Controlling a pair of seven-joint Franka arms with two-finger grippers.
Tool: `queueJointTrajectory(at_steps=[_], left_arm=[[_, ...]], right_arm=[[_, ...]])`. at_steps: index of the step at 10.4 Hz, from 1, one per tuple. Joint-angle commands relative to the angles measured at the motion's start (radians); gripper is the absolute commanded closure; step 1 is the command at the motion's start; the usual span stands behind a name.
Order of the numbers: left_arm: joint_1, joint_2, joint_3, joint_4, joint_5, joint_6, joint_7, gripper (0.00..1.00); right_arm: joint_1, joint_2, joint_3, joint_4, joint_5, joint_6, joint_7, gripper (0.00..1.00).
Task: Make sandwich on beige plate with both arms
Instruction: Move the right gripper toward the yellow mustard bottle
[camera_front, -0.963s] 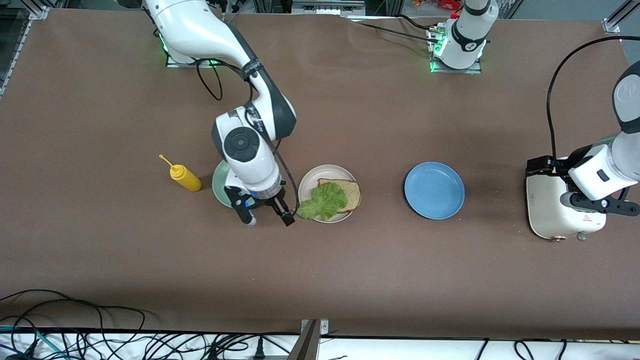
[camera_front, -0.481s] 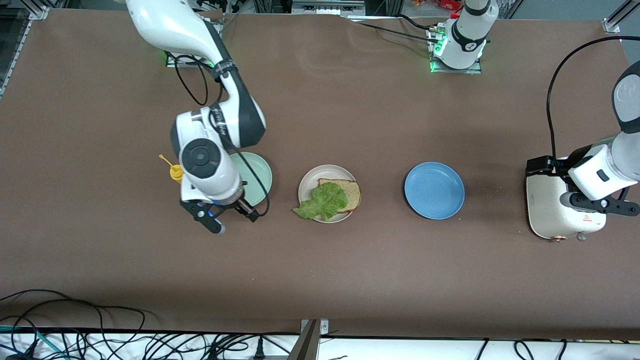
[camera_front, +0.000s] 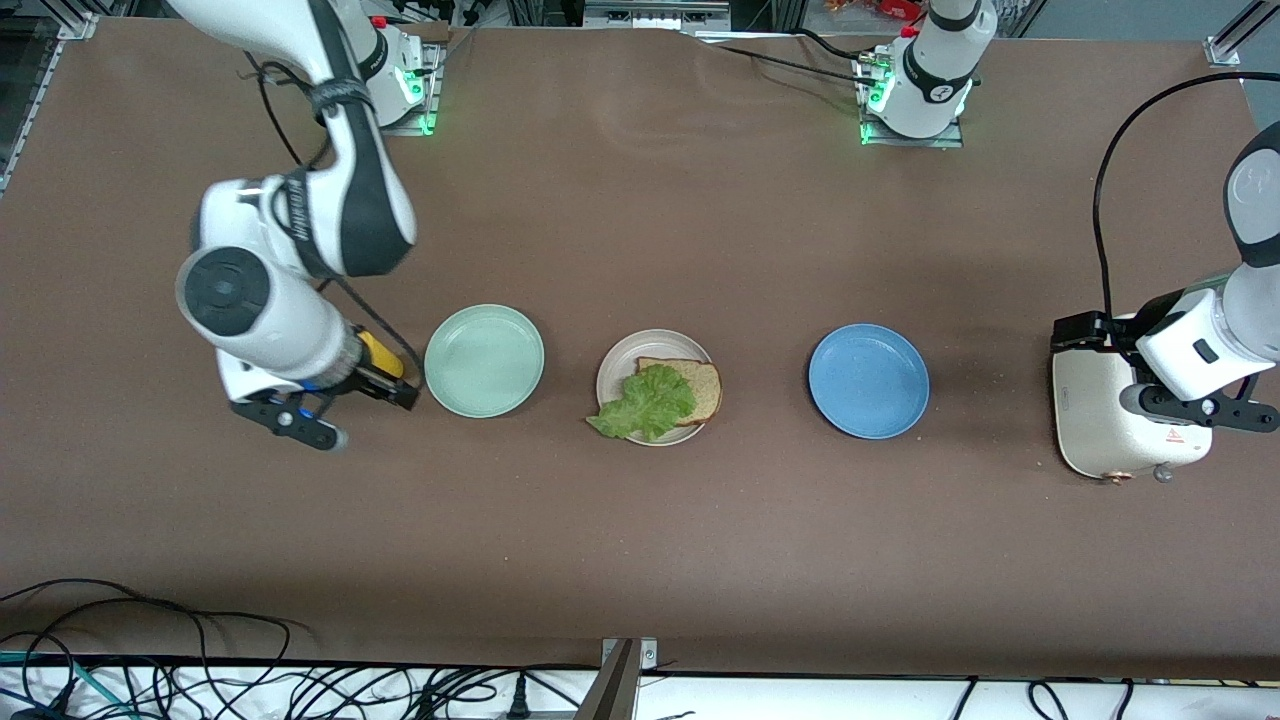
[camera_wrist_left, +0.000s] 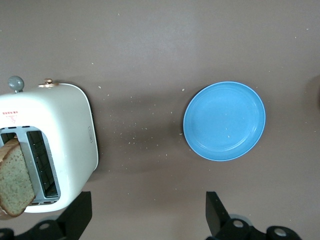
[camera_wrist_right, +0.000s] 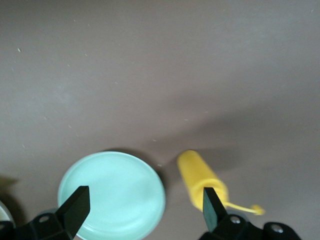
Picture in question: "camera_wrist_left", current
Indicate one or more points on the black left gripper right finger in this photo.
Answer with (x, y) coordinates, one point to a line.
(216, 217)

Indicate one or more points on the brown bread slice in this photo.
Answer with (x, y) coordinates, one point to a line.
(15, 182)

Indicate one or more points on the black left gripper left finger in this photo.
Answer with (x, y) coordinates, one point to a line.
(75, 217)

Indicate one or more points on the white two-slot toaster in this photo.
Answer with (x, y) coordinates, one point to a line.
(67, 125)

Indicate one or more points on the blue round plate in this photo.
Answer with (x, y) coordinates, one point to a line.
(224, 121)

